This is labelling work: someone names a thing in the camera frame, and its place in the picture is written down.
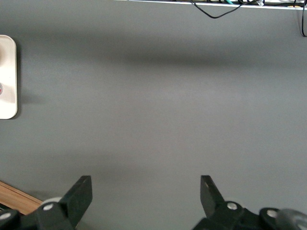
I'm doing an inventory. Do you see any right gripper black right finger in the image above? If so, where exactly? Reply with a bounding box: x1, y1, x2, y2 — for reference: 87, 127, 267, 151
192, 175, 307, 230

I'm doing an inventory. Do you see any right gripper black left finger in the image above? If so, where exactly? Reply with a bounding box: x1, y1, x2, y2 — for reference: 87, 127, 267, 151
0, 175, 94, 230

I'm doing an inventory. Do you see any beige plastic tray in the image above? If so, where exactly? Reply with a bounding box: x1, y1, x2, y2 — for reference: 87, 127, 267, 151
0, 34, 18, 120

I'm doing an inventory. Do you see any wooden two-drawer cabinet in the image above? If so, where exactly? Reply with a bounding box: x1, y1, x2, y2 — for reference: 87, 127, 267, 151
0, 181, 43, 216

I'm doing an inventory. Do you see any black cable at table edge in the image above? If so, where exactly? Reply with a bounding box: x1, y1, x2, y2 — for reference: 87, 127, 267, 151
191, 0, 243, 19

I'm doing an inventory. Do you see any black thin hanging cable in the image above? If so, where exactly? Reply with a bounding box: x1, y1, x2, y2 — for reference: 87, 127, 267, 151
299, 6, 307, 38

